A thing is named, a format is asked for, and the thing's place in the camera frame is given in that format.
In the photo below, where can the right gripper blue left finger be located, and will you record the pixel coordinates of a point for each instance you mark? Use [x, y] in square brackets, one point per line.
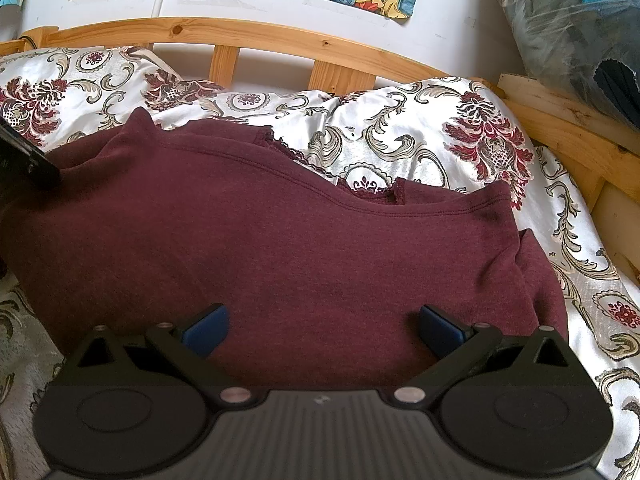
[186, 348]

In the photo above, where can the maroon long-sleeve sweater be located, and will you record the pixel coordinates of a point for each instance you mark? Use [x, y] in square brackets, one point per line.
[323, 284]

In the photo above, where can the wooden bed frame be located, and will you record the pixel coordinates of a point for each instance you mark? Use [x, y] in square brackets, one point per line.
[601, 154]

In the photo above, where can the grey plastic-wrapped bundle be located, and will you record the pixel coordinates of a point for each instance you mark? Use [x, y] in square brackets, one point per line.
[587, 49]

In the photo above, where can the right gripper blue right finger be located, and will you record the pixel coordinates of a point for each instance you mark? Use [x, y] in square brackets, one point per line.
[458, 349]

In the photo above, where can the floral white satin bedspread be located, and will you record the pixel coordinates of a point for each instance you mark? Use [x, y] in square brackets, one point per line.
[448, 132]

